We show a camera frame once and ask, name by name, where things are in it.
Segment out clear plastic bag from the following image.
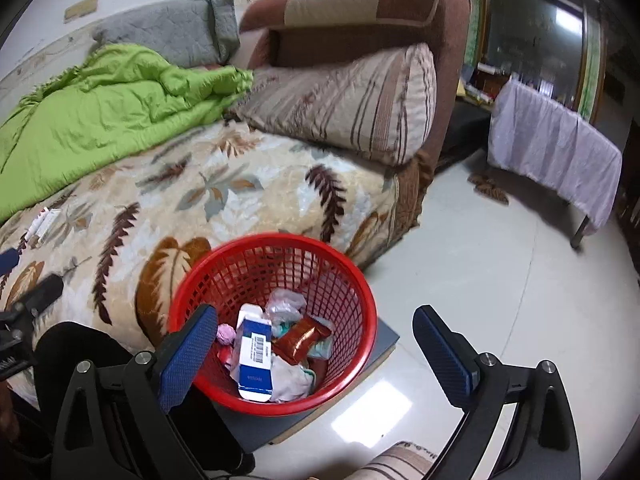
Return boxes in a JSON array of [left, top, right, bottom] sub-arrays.
[[265, 289, 308, 331]]

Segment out black stool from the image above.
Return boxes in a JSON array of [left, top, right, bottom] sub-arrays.
[[435, 102, 493, 171]]

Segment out red snack packet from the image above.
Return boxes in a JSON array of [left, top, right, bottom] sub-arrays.
[[272, 315, 335, 365]]

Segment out table with white cloth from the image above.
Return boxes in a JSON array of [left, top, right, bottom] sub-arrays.
[[487, 79, 623, 250]]

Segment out white knit glove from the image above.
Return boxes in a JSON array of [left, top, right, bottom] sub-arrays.
[[270, 357, 318, 403]]

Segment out leaf printed blanket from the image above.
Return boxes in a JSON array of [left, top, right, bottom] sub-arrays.
[[0, 120, 426, 356]]

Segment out striped beige pillow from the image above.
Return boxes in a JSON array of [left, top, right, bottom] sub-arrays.
[[232, 42, 438, 166]]

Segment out red plastic basket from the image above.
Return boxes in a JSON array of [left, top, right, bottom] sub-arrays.
[[167, 232, 378, 417]]

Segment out brown sofa armrest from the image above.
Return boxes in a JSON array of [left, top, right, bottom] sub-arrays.
[[239, 0, 472, 171]]

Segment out grey platform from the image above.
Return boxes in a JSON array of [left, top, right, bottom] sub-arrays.
[[210, 315, 401, 446]]

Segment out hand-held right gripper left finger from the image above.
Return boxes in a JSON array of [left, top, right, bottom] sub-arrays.
[[50, 304, 219, 480]]

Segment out striped beige cushion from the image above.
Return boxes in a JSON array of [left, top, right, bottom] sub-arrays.
[[357, 440, 441, 480]]

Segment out green quilt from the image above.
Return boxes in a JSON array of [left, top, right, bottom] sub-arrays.
[[0, 44, 255, 223]]

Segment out person's black trousers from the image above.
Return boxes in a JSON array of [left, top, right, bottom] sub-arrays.
[[10, 321, 256, 480]]

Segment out blue and white box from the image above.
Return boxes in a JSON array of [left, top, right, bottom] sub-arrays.
[[235, 304, 275, 403]]

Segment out teal tissue pack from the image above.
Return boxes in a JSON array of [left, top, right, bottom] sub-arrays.
[[307, 332, 335, 361]]

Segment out long white medicine box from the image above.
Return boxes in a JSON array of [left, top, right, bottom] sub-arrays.
[[27, 207, 63, 241]]

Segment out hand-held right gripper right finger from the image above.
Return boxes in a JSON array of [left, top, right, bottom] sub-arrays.
[[412, 304, 581, 480]]

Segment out grey quilted pillow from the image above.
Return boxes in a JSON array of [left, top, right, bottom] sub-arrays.
[[92, 0, 242, 68]]

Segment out wooden cabinet with glass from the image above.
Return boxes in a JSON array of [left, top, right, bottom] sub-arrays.
[[462, 0, 608, 126]]

